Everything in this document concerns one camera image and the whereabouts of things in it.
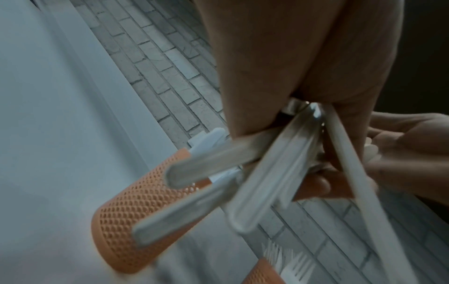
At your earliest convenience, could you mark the person's right hand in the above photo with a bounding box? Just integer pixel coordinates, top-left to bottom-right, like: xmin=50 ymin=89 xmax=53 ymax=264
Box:
xmin=363 ymin=111 xmax=449 ymax=206

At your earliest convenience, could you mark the person's left hand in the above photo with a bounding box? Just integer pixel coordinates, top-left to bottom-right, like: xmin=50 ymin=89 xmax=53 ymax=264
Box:
xmin=194 ymin=0 xmax=405 ymax=201

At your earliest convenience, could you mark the white thin cutlery handle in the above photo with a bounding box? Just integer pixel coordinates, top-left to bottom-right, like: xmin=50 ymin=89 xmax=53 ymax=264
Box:
xmin=324 ymin=104 xmax=405 ymax=284

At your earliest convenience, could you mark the grooved silver cutlery handle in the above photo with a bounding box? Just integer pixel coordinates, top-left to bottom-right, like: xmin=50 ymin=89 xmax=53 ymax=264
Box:
xmin=227 ymin=103 xmax=325 ymax=234

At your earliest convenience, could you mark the bunch of white plastic forks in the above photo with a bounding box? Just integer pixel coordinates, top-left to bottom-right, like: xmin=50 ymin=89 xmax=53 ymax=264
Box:
xmin=261 ymin=238 xmax=316 ymax=284

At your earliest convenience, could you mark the orange mesh cutlery cup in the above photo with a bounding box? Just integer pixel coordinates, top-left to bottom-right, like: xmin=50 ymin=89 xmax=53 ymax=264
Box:
xmin=90 ymin=147 xmax=225 ymax=275
xmin=242 ymin=256 xmax=282 ymax=284

